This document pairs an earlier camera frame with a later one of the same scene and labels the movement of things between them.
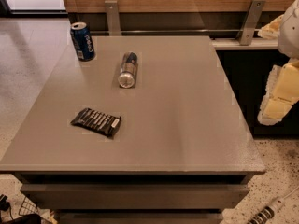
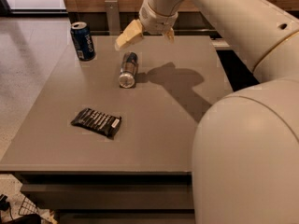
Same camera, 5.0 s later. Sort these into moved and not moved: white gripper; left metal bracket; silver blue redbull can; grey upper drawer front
Moved: white gripper
Not moved: silver blue redbull can; grey upper drawer front; left metal bracket
